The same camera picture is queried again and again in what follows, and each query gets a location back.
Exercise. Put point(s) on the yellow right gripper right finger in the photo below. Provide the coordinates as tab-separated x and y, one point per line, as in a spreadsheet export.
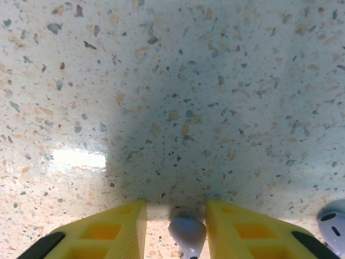
242	237

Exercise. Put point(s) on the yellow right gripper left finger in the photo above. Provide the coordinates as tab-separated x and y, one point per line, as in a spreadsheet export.
107	237

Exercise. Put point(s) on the small screws on table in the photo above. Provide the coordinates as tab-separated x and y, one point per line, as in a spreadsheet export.
332	232

